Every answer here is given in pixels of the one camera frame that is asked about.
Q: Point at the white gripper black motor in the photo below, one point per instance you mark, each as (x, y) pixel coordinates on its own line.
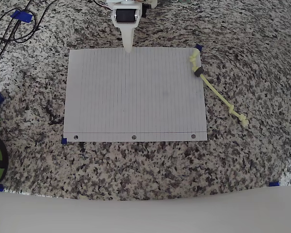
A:
(125, 16)

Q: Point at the lined paper sheet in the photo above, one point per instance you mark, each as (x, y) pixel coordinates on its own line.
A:
(135, 97)

